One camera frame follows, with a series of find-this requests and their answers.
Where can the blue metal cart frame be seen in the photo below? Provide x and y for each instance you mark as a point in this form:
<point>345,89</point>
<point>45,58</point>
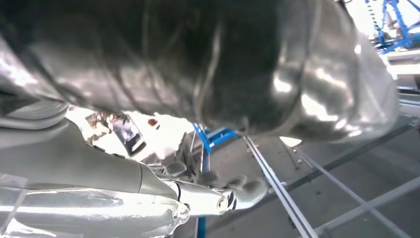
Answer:
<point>398,19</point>

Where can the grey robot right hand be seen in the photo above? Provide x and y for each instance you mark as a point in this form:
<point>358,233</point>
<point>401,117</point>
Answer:
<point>164,49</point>

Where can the blue metal shelf rack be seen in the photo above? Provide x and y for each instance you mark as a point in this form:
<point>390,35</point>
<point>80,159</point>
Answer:
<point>216,136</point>

